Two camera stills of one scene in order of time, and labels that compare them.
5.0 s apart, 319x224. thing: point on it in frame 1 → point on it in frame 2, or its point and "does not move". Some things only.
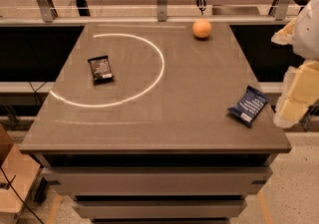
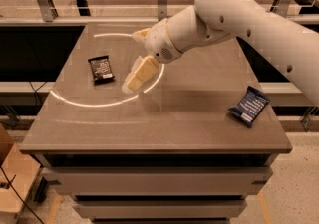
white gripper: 307,34 → 159,43
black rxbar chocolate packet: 101,71 does not move
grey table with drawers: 156,123 does not move
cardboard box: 17,174 does not move
